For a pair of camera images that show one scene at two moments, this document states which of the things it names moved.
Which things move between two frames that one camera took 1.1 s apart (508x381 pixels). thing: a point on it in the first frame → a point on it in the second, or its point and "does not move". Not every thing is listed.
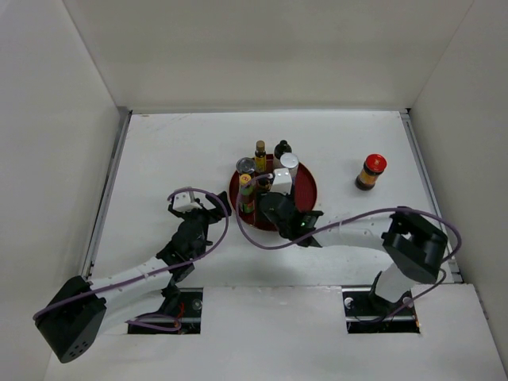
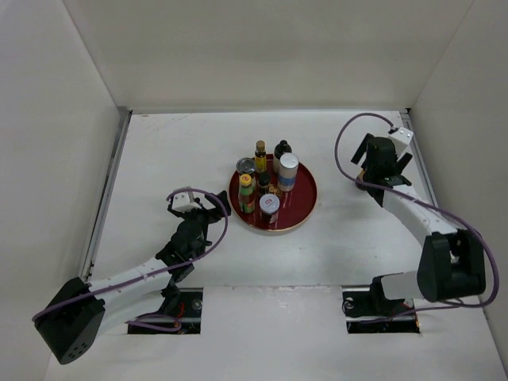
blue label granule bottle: x=290 y=160 does not move
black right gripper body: x=283 y=231 → x=368 y=173
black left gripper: x=212 y=214 does not move
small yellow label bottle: x=260 y=157 does not move
